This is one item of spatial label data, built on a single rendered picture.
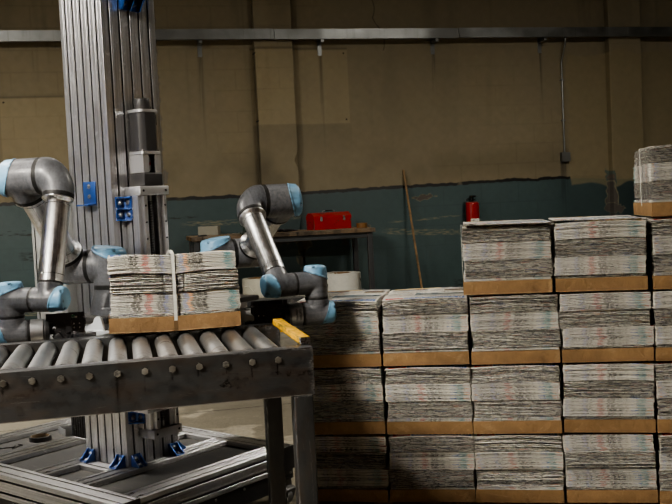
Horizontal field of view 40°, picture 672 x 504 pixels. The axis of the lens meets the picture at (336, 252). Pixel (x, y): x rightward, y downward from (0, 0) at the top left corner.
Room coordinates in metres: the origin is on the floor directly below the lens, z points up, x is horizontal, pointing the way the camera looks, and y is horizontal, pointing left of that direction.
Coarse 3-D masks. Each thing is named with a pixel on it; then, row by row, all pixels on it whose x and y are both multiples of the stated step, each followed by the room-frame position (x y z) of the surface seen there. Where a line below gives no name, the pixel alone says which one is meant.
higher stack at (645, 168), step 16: (640, 160) 3.15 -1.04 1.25; (656, 160) 2.93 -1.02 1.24; (640, 176) 3.11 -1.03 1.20; (656, 176) 2.99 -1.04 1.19; (640, 192) 3.12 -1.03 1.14; (656, 192) 2.93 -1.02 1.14; (656, 224) 2.93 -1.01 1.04; (656, 240) 2.93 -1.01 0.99; (656, 256) 2.93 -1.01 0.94; (656, 272) 2.93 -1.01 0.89; (656, 304) 2.93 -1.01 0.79; (656, 320) 2.93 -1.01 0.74; (656, 336) 2.93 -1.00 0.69; (656, 368) 2.94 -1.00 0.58; (656, 384) 2.94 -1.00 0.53; (656, 400) 2.95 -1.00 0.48; (656, 416) 2.96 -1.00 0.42; (656, 432) 2.98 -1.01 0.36; (656, 448) 3.00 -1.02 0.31; (656, 464) 2.99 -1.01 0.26
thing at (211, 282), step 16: (192, 256) 2.70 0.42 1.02; (208, 256) 2.73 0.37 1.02; (224, 256) 2.72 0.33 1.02; (192, 272) 2.70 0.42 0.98; (208, 272) 2.71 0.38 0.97; (224, 272) 2.72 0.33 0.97; (192, 288) 2.70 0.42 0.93; (208, 288) 2.71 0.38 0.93; (224, 288) 2.72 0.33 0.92; (192, 304) 2.70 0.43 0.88; (208, 304) 2.71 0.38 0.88; (224, 304) 2.72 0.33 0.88; (240, 304) 2.73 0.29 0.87
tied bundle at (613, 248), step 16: (560, 224) 2.98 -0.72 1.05; (576, 224) 2.97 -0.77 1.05; (592, 224) 2.96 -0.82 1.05; (608, 224) 2.95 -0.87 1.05; (624, 224) 2.94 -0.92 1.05; (640, 224) 2.93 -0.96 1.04; (560, 240) 2.99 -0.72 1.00; (576, 240) 2.98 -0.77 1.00; (592, 240) 2.97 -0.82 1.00; (608, 240) 2.96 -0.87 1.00; (624, 240) 2.95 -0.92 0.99; (640, 240) 2.94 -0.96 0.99; (560, 256) 2.99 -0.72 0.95; (576, 256) 2.98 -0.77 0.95; (592, 256) 2.96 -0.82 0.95; (608, 256) 2.95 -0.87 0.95; (624, 256) 2.94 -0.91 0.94; (640, 256) 2.94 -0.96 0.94; (560, 272) 2.98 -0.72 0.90; (576, 272) 2.97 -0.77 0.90; (592, 272) 2.96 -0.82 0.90; (608, 272) 2.96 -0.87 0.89; (624, 272) 2.94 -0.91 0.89; (640, 272) 2.93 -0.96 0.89
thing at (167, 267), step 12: (168, 264) 2.69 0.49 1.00; (180, 264) 2.70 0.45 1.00; (168, 276) 2.69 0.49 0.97; (180, 276) 2.70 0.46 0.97; (168, 288) 2.69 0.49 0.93; (180, 288) 2.69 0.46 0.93; (168, 300) 2.69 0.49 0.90; (180, 300) 2.69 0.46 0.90; (168, 312) 2.68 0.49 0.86; (180, 312) 2.69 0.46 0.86
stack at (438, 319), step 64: (384, 320) 3.08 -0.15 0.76; (448, 320) 3.05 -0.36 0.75; (512, 320) 3.01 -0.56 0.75; (576, 320) 2.98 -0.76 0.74; (640, 320) 2.94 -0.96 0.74; (320, 384) 3.11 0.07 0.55; (384, 384) 3.13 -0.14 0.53; (448, 384) 3.04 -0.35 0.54; (512, 384) 3.00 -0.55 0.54; (576, 384) 2.98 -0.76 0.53; (640, 384) 2.94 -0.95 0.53; (320, 448) 3.12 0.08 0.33; (384, 448) 3.08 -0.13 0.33; (448, 448) 3.04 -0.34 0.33; (512, 448) 3.01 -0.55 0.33; (576, 448) 2.98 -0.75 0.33; (640, 448) 2.94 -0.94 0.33
